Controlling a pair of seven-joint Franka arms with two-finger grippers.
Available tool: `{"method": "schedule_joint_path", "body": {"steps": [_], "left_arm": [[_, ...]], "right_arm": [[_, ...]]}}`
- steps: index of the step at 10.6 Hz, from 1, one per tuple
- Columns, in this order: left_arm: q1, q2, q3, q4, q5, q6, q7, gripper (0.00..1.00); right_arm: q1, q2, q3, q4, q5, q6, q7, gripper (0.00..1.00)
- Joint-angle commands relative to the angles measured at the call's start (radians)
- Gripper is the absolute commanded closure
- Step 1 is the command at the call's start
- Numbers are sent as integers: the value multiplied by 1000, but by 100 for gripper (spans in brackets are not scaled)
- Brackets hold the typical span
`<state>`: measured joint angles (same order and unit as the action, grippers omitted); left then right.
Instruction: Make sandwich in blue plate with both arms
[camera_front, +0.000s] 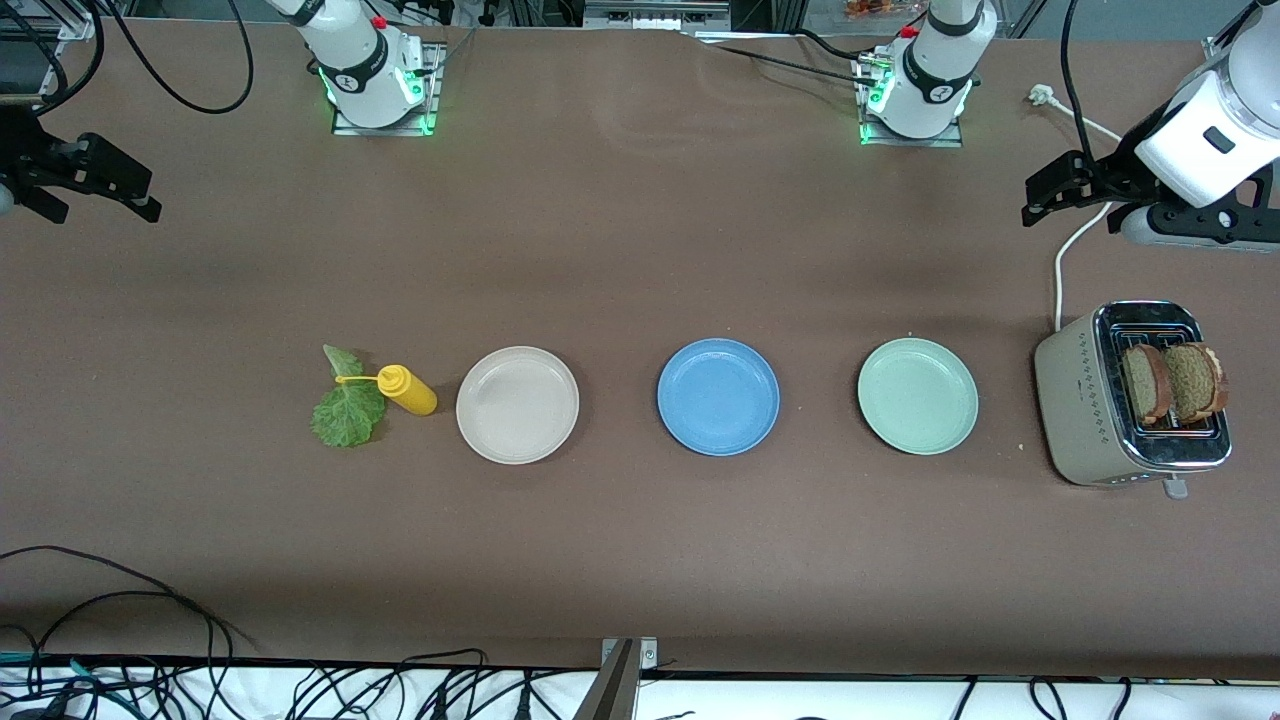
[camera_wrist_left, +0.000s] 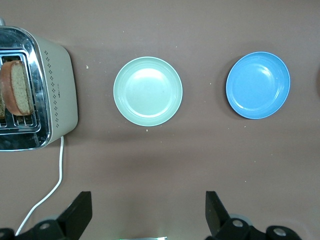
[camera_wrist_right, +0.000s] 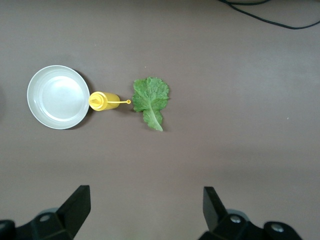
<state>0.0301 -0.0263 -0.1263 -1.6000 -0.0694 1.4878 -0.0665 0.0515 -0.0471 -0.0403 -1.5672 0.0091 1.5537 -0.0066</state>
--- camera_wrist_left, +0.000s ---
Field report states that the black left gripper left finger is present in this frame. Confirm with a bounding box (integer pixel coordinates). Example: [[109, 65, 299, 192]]
[[0, 191, 93, 240]]

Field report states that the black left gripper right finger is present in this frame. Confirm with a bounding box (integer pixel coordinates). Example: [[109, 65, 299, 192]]
[[205, 191, 301, 240]]

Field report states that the brown toasted bread slice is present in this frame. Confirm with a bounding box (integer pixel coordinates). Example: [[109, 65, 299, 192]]
[[0, 59, 35, 117], [0, 92, 6, 120]]

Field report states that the blue plate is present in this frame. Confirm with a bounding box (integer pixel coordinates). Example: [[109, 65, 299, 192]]
[[225, 51, 291, 120]]

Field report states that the light green plate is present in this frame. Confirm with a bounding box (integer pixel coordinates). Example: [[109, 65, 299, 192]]
[[113, 56, 184, 127]]

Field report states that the beige and chrome toaster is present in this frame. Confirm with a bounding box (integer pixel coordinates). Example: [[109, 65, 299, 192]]
[[0, 17, 79, 152]]

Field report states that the white toaster power cable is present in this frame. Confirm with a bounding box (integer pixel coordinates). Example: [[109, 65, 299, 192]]
[[14, 136, 65, 237]]

